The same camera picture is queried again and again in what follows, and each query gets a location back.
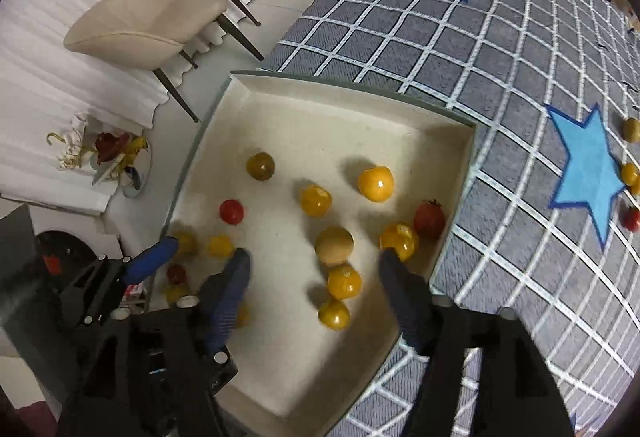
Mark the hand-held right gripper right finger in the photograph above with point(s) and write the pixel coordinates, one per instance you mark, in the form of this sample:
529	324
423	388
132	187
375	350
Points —
407	307

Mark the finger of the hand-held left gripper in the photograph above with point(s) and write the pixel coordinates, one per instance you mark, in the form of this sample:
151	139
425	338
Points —
150	259

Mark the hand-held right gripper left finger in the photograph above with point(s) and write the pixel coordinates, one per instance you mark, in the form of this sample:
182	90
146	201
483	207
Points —
230	302

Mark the red cherry tomato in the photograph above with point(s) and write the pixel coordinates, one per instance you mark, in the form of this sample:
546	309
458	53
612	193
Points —
176	273
429	219
231	211
633	218

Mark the yellow cherry tomato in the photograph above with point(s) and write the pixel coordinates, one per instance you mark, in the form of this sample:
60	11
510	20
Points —
375	183
315	200
220	246
186	243
333	313
344	281
398	239
177	293
631	173

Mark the white cardboard tray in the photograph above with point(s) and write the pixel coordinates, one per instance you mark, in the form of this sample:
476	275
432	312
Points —
290	367

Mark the tan round fruit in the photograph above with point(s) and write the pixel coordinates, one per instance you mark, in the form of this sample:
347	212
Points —
632	129
334	244

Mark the olive round fruit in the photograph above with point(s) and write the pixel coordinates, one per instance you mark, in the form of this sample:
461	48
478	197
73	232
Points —
260	165

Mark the black round object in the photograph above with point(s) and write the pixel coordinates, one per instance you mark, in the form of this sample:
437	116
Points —
65	247

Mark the colourful flower ornament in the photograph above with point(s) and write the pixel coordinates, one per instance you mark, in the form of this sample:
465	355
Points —
107	157

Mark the beige chair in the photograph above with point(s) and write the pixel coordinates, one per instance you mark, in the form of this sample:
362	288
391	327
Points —
150	27

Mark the grey checkered star cloth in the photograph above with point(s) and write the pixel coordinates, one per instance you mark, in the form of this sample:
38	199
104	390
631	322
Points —
500	67

